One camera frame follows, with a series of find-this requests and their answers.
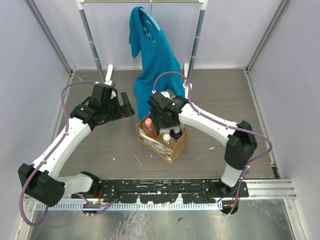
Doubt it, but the metal clothes rack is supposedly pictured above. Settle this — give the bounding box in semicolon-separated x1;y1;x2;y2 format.
75;0;209;86

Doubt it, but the white cap clear bottle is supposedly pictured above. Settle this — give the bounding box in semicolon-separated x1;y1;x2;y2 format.
157;133;176;150

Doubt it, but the aluminium front rail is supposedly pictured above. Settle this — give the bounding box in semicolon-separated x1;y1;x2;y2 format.
23;178;297;201

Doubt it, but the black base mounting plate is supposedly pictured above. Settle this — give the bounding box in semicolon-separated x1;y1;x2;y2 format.
82;179;249;204

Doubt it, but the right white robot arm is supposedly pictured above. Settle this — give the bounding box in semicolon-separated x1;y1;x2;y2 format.
147;91;258;197

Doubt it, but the white slotted cable duct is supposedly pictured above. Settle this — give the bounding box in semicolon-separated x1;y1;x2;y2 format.
48;201;223;212

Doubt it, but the right aluminium frame post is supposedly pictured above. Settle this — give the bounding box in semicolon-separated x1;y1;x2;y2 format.
245;0;291;73

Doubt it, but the teal t-shirt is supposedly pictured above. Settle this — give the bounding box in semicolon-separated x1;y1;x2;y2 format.
129;6;181;121

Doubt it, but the aluminium frame post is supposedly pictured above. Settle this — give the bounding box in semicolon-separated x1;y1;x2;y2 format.
245;0;291;73
24;0;73;75

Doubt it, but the left aluminium frame post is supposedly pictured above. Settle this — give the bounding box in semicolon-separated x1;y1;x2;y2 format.
24;0;73;75

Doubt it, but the blue orange spray bottle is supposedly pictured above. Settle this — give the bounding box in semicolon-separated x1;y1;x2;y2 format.
170;126;183;142

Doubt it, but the pink cap peach bottle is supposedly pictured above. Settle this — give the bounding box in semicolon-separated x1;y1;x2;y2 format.
142;117;158;140

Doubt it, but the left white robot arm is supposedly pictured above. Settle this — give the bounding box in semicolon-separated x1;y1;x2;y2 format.
18;82;135;207

